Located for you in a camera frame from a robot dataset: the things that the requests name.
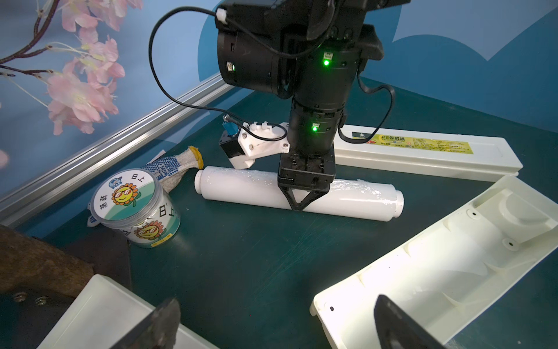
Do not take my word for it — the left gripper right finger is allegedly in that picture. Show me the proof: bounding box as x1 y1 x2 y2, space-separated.
373 295 445 349

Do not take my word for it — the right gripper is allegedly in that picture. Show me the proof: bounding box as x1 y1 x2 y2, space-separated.
278 98 346 211

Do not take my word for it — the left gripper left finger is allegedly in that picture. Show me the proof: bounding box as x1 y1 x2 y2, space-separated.
111 298 181 349

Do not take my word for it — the dispenser lid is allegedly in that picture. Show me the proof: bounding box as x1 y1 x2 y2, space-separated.
334 129 523 182
39 275 216 348

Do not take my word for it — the plastic wrap roll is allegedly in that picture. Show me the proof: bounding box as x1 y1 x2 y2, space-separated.
193 165 405 222

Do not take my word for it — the white wrap dispenser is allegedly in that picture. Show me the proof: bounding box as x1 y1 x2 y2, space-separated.
310 176 557 348

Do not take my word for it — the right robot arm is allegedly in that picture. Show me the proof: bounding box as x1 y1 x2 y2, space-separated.
211 1 397 211

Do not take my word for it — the green printed cup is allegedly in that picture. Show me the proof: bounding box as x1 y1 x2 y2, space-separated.
89 169 181 249

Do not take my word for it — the small plastic bottle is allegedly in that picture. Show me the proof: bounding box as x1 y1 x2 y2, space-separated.
142 146 204 193

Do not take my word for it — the pink cherry blossom tree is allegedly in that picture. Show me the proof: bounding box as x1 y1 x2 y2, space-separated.
0 0 145 171

